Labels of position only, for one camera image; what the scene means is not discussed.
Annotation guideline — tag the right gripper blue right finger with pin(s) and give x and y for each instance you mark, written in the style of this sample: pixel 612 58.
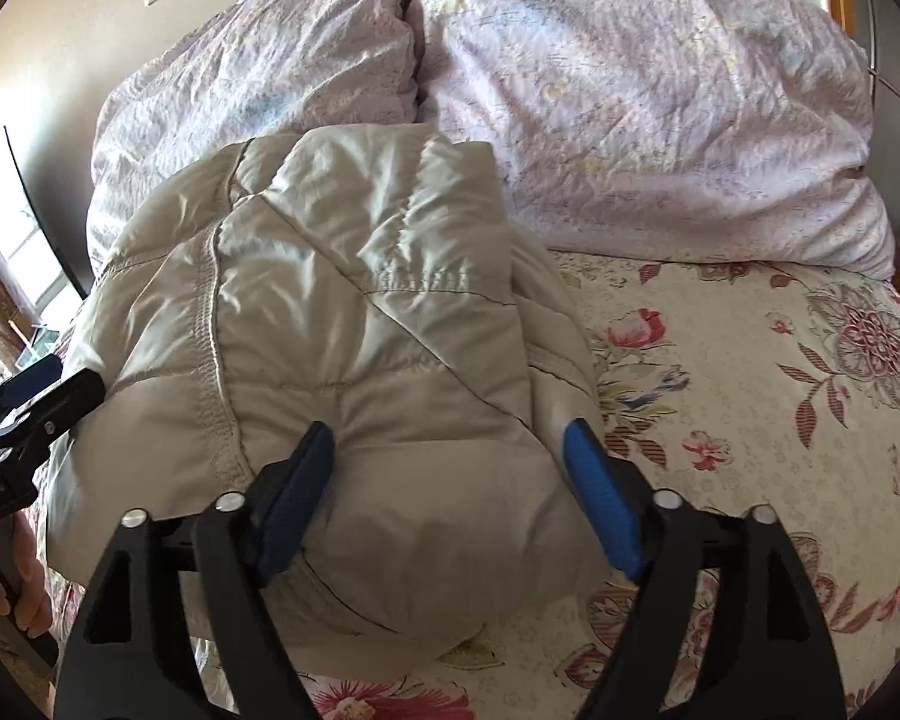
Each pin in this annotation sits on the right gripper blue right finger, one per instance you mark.
pixel 769 653

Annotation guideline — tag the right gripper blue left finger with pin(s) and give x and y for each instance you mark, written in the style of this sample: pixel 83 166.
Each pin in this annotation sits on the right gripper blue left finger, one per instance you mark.
pixel 129 653

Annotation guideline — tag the beige puffer down jacket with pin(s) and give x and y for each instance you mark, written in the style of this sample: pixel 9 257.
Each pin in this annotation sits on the beige puffer down jacket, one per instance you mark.
pixel 366 277

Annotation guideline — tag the person's left hand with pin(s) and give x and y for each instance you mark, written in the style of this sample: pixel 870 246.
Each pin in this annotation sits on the person's left hand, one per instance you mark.
pixel 32 611

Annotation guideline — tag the floral quilted bedspread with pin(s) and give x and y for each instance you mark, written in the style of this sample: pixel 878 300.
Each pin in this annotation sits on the floral quilted bedspread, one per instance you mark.
pixel 733 384

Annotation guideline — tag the lilac crinkled pillow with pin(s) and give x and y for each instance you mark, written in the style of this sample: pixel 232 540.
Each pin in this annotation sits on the lilac crinkled pillow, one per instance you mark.
pixel 701 131
pixel 257 68

